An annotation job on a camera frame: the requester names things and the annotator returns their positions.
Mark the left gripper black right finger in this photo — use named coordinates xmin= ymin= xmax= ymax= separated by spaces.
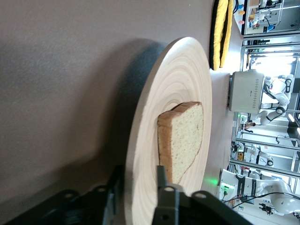
xmin=153 ymin=165 xmax=188 ymax=225

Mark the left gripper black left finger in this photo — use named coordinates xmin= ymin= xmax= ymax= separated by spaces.
xmin=101 ymin=165 xmax=125 ymax=225

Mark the speckled toast slice brown crust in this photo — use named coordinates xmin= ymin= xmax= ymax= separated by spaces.
xmin=157 ymin=101 xmax=204 ymax=185

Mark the round wooden plate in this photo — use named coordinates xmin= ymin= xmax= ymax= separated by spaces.
xmin=124 ymin=36 xmax=213 ymax=225

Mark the cluttered background workbench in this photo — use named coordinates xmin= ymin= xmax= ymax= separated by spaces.
xmin=234 ymin=0 xmax=300 ymax=36

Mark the aluminium frame rack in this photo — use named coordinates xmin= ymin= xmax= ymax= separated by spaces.
xmin=231 ymin=37 xmax=300 ymax=180

